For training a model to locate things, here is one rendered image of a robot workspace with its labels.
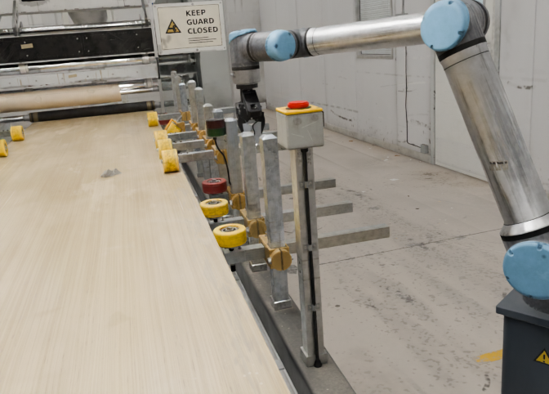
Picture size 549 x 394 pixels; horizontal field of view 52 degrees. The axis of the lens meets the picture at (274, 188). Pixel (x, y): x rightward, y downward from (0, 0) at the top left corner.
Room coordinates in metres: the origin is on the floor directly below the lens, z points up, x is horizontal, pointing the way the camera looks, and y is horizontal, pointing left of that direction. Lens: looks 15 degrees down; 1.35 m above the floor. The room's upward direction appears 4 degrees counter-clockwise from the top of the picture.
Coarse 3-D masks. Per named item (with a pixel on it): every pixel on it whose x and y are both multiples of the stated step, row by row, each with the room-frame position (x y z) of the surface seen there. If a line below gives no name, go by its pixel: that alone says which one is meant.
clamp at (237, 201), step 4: (228, 188) 1.83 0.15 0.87; (228, 192) 1.79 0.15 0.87; (232, 196) 1.75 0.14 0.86; (236, 196) 1.73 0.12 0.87; (240, 196) 1.73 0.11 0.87; (244, 196) 1.74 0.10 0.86; (232, 200) 1.73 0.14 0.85; (236, 200) 1.73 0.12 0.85; (240, 200) 1.73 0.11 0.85; (244, 200) 1.74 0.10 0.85; (232, 204) 1.73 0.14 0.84; (236, 204) 1.73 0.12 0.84; (240, 204) 1.74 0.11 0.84; (244, 204) 1.74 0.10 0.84; (232, 208) 1.75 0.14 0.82; (236, 208) 1.73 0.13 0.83; (240, 208) 1.74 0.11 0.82
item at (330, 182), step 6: (318, 180) 1.88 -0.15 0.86; (324, 180) 1.88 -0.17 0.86; (330, 180) 1.88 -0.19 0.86; (282, 186) 1.84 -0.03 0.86; (288, 186) 1.84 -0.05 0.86; (318, 186) 1.87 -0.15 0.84; (324, 186) 1.87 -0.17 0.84; (330, 186) 1.88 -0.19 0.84; (282, 192) 1.84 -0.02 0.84; (288, 192) 1.84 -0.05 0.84; (210, 198) 1.78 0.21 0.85; (216, 198) 1.78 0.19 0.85; (222, 198) 1.79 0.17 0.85; (228, 198) 1.79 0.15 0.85
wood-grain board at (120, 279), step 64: (64, 128) 3.41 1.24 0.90; (128, 128) 3.20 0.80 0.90; (0, 192) 1.89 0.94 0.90; (64, 192) 1.82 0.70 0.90; (128, 192) 1.76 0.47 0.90; (192, 192) 1.70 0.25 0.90; (0, 256) 1.25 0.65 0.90; (64, 256) 1.22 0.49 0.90; (128, 256) 1.19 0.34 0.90; (192, 256) 1.16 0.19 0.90; (0, 320) 0.92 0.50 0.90; (64, 320) 0.90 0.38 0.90; (128, 320) 0.88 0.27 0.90; (192, 320) 0.86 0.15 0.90; (0, 384) 0.72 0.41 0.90; (64, 384) 0.70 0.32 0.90; (128, 384) 0.69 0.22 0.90; (192, 384) 0.68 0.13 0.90; (256, 384) 0.67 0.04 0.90
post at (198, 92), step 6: (198, 90) 2.49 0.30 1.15; (198, 96) 2.49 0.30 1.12; (198, 102) 2.49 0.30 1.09; (198, 108) 2.49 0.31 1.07; (198, 114) 2.49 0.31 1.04; (198, 120) 2.49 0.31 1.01; (198, 126) 2.51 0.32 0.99; (204, 126) 2.49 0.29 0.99; (204, 162) 2.49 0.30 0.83; (204, 168) 2.49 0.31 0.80; (204, 174) 2.49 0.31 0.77; (204, 180) 2.49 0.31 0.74
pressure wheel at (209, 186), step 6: (210, 180) 1.82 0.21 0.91; (216, 180) 1.81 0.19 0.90; (222, 180) 1.80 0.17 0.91; (204, 186) 1.77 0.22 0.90; (210, 186) 1.76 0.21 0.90; (216, 186) 1.76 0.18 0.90; (222, 186) 1.77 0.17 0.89; (204, 192) 1.78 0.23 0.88; (210, 192) 1.76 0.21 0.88; (216, 192) 1.76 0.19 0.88; (222, 192) 1.77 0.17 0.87
